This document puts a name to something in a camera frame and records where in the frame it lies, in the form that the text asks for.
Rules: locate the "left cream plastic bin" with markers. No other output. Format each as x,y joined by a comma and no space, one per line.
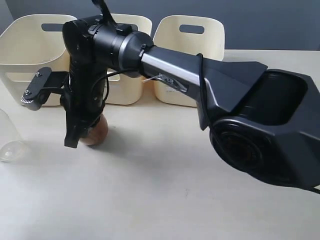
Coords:
25,48

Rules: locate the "cream plastic bin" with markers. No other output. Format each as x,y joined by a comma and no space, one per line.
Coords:
25,48
192,35
124,90

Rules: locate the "right cream plastic bin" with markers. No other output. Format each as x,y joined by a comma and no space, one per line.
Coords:
192,35

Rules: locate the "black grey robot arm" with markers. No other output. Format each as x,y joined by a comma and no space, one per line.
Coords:
264,122

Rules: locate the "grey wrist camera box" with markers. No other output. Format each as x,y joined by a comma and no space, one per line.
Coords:
35,94

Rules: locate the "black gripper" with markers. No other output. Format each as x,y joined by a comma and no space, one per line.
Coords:
83,94

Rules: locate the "brown wooden cup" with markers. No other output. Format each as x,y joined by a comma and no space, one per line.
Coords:
97,134

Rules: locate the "middle cream plastic bin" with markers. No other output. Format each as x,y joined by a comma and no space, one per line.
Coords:
124,90

